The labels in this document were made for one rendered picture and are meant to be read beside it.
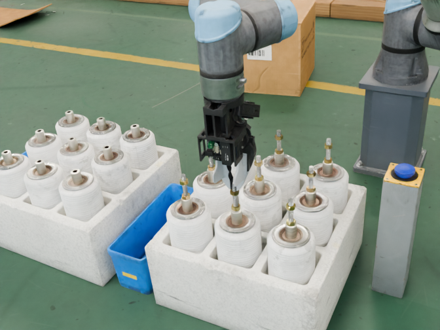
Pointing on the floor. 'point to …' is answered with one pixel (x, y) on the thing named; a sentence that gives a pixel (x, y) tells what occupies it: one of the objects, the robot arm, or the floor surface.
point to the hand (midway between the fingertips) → (234, 181)
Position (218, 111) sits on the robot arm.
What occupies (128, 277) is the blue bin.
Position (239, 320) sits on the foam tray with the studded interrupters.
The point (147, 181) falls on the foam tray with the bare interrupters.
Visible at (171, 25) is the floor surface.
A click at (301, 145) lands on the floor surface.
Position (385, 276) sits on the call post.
